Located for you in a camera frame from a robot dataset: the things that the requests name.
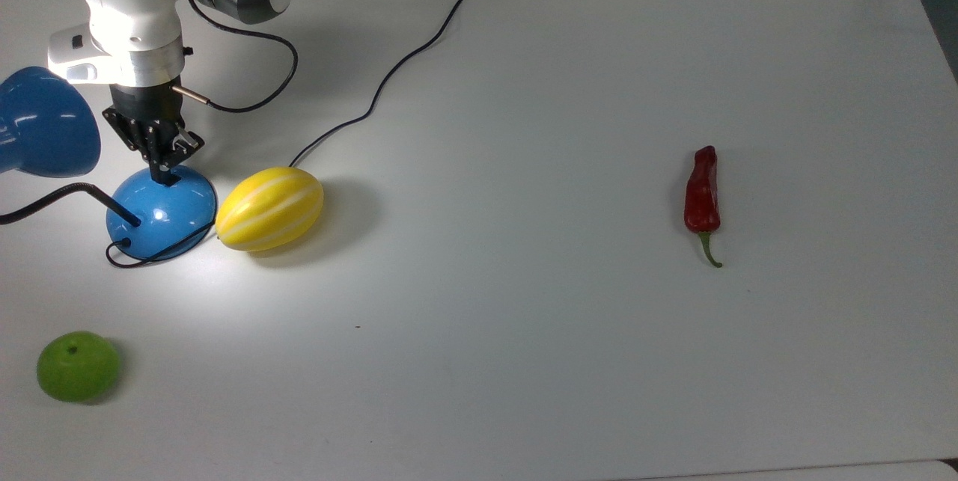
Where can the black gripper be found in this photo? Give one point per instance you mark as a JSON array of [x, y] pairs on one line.
[[146, 118]]

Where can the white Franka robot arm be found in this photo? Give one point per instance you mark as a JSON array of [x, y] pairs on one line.
[[150, 2]]

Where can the blue desk lamp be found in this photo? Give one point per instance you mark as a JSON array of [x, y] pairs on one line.
[[161, 215]]

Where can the yellow striped toy melon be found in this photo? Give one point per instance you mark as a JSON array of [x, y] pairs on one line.
[[269, 209]]

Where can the green toy apple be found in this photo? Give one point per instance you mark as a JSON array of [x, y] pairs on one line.
[[78, 365]]

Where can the red toy chili pepper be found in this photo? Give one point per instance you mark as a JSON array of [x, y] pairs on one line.
[[703, 195]]

